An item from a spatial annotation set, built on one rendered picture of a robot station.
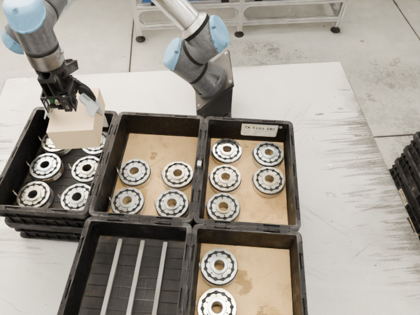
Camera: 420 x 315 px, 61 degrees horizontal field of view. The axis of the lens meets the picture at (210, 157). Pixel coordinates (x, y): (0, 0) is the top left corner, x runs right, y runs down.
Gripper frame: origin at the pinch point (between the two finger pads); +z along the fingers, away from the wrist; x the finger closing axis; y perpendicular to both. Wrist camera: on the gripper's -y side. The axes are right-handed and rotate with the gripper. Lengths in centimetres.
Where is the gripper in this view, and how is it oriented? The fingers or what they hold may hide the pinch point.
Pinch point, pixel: (76, 114)
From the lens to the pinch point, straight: 106.6
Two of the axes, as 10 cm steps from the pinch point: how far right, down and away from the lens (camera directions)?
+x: 10.0, -0.6, 0.5
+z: 0.0, 5.8, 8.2
